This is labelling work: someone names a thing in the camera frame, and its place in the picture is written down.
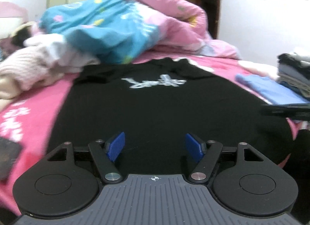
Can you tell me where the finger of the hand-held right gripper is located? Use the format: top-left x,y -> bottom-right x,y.
260,104 -> 294,119

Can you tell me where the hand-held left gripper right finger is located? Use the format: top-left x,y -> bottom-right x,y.
184,133 -> 265,184

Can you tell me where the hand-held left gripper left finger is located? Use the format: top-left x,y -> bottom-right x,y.
45,132 -> 126,185

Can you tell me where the black t-shirt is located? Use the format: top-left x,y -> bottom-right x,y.
47,57 -> 301,179

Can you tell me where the stack of folded clothes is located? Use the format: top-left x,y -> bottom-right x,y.
277,47 -> 310,98

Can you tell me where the folded light blue shirt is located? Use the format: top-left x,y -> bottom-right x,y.
235,73 -> 308,104

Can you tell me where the cream cloth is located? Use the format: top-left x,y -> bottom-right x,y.
239,60 -> 280,81

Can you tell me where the pink floral blanket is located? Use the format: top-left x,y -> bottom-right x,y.
0,53 -> 310,216

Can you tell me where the white garment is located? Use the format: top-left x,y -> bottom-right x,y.
23,33 -> 100,73

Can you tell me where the black smartphone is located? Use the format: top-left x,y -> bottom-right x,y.
0,137 -> 23,180

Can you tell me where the checked fuzzy garment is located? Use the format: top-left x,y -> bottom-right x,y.
0,46 -> 59,90

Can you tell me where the blue and pink quilt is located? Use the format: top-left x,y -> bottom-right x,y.
37,0 -> 243,64

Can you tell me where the pink and white headboard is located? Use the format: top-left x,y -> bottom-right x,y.
0,1 -> 29,40

